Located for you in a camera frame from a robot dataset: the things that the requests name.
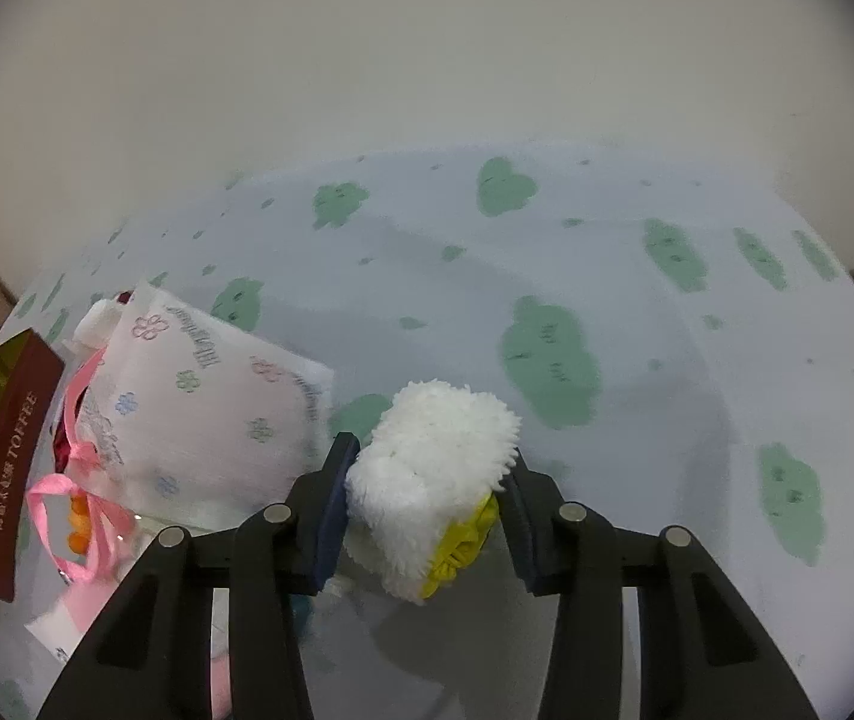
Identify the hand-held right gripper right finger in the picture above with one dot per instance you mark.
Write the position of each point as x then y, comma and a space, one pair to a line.
520, 540

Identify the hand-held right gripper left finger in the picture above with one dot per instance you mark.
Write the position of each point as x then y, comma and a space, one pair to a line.
331, 525

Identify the white plush item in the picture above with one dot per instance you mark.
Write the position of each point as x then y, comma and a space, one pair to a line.
96, 326

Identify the white fluffy chenille cloth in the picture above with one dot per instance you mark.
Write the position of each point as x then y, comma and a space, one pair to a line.
427, 457

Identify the pink ribbon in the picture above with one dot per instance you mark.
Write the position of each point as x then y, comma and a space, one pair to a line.
48, 487

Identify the red cloth item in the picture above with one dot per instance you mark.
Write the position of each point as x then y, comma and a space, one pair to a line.
66, 454

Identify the white flower-print pouch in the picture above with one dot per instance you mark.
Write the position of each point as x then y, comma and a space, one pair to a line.
209, 405

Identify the orange beads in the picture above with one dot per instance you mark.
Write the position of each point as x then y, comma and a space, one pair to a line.
78, 519

